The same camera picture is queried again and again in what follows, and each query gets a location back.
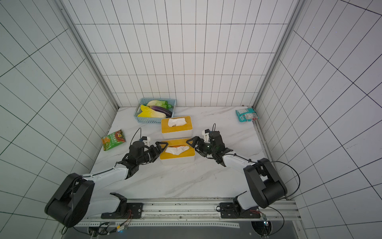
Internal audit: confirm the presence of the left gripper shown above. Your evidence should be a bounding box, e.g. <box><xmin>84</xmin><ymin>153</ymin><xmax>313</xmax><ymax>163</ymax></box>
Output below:
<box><xmin>138</xmin><ymin>141</ymin><xmax>169</xmax><ymax>164</ymax></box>

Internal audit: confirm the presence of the yellow box lid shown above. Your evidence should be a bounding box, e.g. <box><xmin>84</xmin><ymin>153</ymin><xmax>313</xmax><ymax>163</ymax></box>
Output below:
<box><xmin>161</xmin><ymin>116</ymin><xmax>193</xmax><ymax>132</ymax></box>
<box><xmin>160</xmin><ymin>138</ymin><xmax>196</xmax><ymax>161</ymax></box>

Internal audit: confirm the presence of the white tissue box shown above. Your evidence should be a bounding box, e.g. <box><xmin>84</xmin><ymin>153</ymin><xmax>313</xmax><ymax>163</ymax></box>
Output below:
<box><xmin>162</xmin><ymin>129</ymin><xmax>193</xmax><ymax>139</ymax></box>
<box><xmin>160</xmin><ymin>156</ymin><xmax>195</xmax><ymax>165</ymax></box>

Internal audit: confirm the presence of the orange tissue pack with sheet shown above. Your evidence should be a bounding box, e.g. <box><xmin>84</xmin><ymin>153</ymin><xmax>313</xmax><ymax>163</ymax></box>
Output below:
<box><xmin>168</xmin><ymin>118</ymin><xmax>187</xmax><ymax>127</ymax></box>

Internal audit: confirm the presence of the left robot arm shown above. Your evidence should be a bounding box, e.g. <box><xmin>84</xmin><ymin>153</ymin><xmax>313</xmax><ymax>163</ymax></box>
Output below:
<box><xmin>44</xmin><ymin>140</ymin><xmax>168</xmax><ymax>228</ymax></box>

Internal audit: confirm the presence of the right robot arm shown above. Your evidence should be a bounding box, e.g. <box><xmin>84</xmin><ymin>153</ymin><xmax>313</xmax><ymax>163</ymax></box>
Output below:
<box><xmin>186</xmin><ymin>129</ymin><xmax>291</xmax><ymax>219</ymax></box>

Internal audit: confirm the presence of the purple toy eggplant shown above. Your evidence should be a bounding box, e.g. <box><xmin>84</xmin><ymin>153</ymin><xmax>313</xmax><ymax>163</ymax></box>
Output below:
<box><xmin>149</xmin><ymin>106</ymin><xmax>173</xmax><ymax>118</ymax></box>

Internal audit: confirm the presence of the yellow toy cabbage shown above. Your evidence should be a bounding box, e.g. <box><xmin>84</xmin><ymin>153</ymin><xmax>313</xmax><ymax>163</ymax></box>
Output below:
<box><xmin>138</xmin><ymin>105</ymin><xmax>167</xmax><ymax>119</ymax></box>

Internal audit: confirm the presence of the blue plastic basket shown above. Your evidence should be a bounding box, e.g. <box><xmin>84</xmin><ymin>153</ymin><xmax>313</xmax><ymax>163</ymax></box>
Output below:
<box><xmin>134</xmin><ymin>98</ymin><xmax>176</xmax><ymax>124</ymax></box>

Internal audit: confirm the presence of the green toy lettuce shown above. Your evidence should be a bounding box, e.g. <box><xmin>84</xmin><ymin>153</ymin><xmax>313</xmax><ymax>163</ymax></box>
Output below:
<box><xmin>146</xmin><ymin>100</ymin><xmax>173</xmax><ymax>110</ymax></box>

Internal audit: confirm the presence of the green snack bag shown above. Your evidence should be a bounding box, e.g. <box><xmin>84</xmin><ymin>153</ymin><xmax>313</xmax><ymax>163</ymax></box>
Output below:
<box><xmin>101</xmin><ymin>129</ymin><xmax>126</xmax><ymax>151</ymax></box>

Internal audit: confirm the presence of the teal snack packet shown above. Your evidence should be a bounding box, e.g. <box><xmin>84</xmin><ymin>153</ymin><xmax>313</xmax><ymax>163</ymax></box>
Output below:
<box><xmin>235</xmin><ymin>108</ymin><xmax>258</xmax><ymax>122</ymax></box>

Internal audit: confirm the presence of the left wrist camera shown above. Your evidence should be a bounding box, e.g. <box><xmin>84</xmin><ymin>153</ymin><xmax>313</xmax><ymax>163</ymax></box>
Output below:
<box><xmin>140</xmin><ymin>136</ymin><xmax>151</xmax><ymax>146</ymax></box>

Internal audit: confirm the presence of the aluminium mounting rail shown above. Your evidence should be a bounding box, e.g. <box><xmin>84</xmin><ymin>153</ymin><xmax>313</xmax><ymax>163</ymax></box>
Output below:
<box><xmin>76</xmin><ymin>198</ymin><xmax>303</xmax><ymax>232</ymax></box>

